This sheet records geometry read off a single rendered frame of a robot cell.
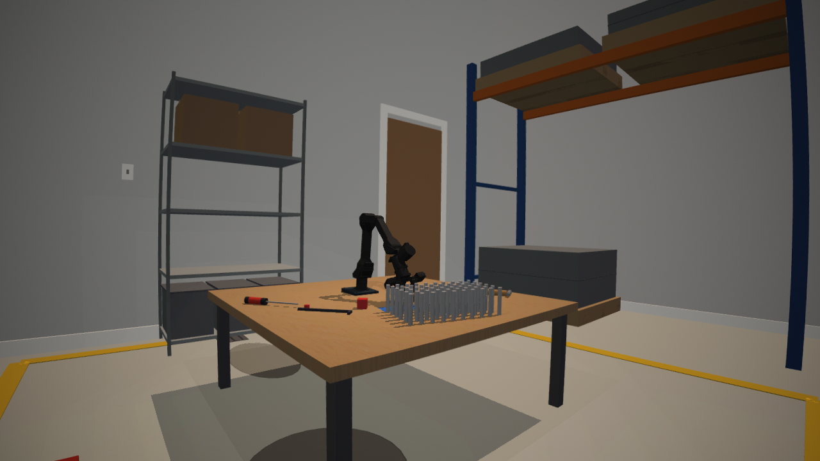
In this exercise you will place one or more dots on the red-handled screwdriver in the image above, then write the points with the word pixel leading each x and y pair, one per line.
pixel 261 301

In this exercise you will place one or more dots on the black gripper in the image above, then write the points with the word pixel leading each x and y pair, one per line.
pixel 404 276

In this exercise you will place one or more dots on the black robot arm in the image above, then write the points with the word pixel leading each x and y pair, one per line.
pixel 364 268

